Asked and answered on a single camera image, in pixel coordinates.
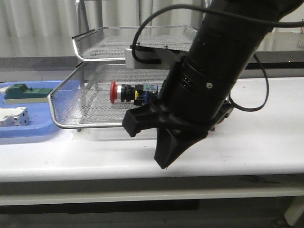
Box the green terminal block module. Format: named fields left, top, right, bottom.
left=4, top=84, right=53, bottom=104

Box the grey metal rack frame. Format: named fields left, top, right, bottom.
left=75, top=0, right=216, bottom=133

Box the white table leg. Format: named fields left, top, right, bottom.
left=284, top=196, right=304, bottom=226

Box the black camera cable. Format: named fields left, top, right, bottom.
left=132, top=3, right=304, bottom=112

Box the white circuit breaker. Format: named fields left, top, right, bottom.
left=0, top=107, right=30, bottom=127

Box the silver mesh top tray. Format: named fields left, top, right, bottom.
left=72, top=25, right=198, bottom=62

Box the red emergency stop button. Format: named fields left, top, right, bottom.
left=110, top=81, right=159, bottom=106

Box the blue plastic tray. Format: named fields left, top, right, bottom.
left=0, top=92, right=59, bottom=144

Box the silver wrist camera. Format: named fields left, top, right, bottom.
left=124, top=45, right=188, bottom=70

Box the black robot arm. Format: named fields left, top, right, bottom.
left=123, top=0, right=302, bottom=169

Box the silver mesh tray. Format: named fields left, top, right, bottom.
left=48, top=62, right=169, bottom=129
left=72, top=25, right=198, bottom=62

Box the dark granite counter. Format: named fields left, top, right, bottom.
left=0, top=32, right=304, bottom=71

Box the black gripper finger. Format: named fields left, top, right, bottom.
left=122, top=99, right=173, bottom=137
left=153, top=118, right=209, bottom=169

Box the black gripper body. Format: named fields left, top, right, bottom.
left=159, top=57, right=237, bottom=132

